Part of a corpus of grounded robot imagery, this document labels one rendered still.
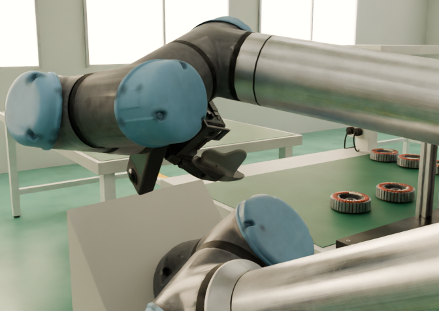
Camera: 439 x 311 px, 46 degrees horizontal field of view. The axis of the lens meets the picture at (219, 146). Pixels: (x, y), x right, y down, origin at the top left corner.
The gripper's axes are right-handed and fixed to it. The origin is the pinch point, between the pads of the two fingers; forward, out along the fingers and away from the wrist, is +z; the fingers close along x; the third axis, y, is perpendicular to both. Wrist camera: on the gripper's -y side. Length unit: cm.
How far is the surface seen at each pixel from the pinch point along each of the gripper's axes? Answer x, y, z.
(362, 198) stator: -4, -10, 78
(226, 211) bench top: 11, -39, 58
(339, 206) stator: -4, -15, 72
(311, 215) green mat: -3, -21, 66
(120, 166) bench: 62, -88, 83
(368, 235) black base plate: -16, -7, 56
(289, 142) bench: 56, -52, 167
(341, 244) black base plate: -16, -11, 48
